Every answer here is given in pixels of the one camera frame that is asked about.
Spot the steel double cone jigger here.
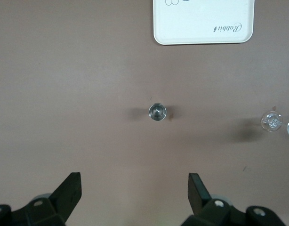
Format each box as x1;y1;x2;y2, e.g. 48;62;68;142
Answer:
148;102;168;122

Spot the cream tray with rabbit print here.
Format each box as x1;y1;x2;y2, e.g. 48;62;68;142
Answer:
153;0;256;46

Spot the clear stemmed wine glass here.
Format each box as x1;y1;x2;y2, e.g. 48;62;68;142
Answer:
260;110;289;142

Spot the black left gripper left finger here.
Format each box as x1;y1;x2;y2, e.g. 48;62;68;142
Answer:
0;172;82;226

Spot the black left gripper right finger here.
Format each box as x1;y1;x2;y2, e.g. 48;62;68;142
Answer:
181;173;286;226

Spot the brown table mat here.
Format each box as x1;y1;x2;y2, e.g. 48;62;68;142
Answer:
0;0;289;226

